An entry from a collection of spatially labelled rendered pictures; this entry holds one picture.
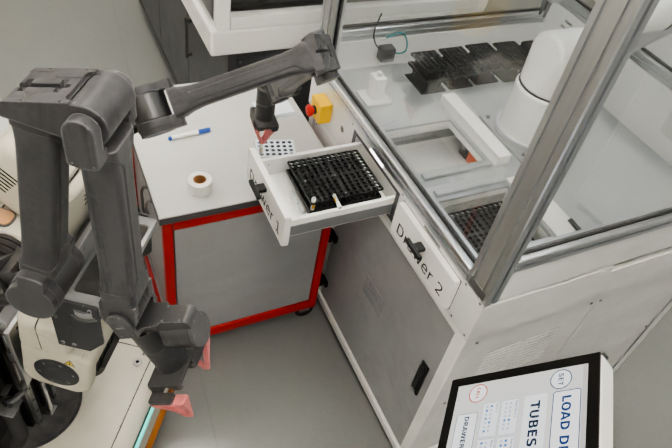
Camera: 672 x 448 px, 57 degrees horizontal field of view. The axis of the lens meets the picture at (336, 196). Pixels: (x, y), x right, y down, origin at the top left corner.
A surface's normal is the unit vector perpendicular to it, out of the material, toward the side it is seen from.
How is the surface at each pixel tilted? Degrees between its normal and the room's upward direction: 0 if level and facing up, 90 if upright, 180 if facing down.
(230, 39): 90
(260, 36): 90
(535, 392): 50
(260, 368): 0
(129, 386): 0
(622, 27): 90
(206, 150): 0
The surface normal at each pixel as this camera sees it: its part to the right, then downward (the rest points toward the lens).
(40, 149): -0.15, 0.77
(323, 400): 0.14, -0.72
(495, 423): -0.62, -0.71
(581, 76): -0.90, 0.19
